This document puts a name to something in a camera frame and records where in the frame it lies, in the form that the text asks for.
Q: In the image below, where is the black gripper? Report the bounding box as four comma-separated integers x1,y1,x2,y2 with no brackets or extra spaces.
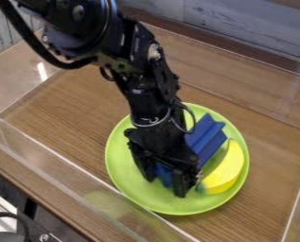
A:
125,112,201,198

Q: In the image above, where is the yellow toy banana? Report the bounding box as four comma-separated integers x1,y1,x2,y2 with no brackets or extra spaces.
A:
196,139,245,195

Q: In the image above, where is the green round plate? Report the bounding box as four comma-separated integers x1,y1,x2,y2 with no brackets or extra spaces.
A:
105,104,249,216

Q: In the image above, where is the blue cross-shaped block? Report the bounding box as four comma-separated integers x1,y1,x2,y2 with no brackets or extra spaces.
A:
153,112,229,188

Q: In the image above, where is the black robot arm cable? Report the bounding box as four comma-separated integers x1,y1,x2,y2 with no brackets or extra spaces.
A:
0,0,99,71

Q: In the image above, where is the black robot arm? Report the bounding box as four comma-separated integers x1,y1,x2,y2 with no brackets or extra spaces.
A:
14,0,200,198

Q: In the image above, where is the black cable bottom left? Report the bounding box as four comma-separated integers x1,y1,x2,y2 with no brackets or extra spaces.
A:
0,211,35,242

